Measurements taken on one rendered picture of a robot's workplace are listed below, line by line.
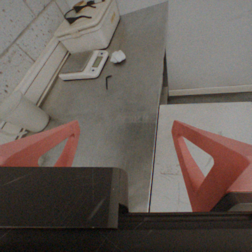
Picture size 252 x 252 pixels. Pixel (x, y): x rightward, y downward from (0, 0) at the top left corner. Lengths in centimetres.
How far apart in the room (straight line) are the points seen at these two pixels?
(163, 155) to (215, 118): 19
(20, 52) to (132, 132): 71
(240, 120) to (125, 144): 33
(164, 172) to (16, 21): 95
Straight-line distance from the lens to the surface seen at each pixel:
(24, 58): 92
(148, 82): 56
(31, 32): 100
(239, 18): 128
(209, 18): 122
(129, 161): 41
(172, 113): 45
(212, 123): 44
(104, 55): 78
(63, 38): 96
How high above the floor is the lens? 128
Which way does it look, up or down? 56 degrees down
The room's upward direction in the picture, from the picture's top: 34 degrees counter-clockwise
